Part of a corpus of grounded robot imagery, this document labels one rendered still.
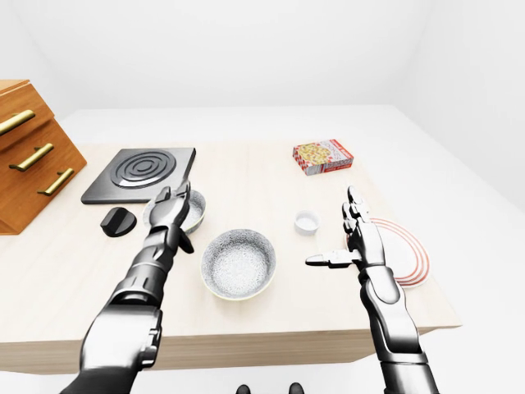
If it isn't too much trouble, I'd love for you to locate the small white ramekin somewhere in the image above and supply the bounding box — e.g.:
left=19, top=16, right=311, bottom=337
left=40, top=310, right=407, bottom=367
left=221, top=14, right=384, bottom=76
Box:
left=293, top=209, right=322, bottom=237

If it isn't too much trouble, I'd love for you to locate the wooden cabinet drawer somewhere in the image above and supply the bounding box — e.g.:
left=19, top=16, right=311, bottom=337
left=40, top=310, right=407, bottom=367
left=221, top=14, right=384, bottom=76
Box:
left=0, top=118, right=73, bottom=194
left=0, top=141, right=88, bottom=236
left=0, top=84, right=57, bottom=151

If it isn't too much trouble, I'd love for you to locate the flat dark stove plate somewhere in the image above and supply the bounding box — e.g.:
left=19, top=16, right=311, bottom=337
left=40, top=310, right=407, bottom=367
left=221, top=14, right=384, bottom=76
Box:
left=80, top=147, right=197, bottom=205

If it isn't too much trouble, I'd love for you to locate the white plate with red rings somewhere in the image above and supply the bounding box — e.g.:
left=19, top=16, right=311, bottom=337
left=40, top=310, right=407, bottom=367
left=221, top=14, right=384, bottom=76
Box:
left=344, top=218, right=431, bottom=290

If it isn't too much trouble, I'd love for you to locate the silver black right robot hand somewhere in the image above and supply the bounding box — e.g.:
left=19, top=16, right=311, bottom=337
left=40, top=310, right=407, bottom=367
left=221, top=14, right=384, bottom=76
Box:
left=304, top=185, right=387, bottom=275

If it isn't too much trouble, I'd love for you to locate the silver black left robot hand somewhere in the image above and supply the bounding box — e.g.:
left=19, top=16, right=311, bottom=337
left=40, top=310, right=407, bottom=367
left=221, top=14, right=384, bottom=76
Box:
left=148, top=179, right=195, bottom=255

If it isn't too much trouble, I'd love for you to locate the red white cookie box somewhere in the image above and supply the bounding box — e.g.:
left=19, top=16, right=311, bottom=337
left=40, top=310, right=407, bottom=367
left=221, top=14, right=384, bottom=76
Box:
left=292, top=139, right=355, bottom=177

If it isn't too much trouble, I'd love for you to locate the wooden cabinet with drawers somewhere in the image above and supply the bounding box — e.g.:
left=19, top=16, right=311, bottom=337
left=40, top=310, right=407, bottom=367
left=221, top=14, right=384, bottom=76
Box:
left=0, top=79, right=88, bottom=236

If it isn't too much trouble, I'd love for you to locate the brass drawer handle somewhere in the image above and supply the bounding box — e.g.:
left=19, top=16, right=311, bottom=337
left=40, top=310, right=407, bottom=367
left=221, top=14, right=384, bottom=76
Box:
left=0, top=109, right=37, bottom=137
left=36, top=167, right=75, bottom=197
left=8, top=143, right=55, bottom=172

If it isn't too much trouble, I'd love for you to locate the patterned black white bowl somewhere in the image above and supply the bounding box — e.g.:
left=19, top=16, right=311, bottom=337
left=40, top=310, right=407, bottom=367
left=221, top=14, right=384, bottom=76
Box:
left=142, top=189, right=208, bottom=236
left=200, top=228, right=277, bottom=302

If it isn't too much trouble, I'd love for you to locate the round black stove knob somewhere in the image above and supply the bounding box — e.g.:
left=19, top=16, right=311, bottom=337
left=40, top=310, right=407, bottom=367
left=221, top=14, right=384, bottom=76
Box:
left=99, top=207, right=137, bottom=239

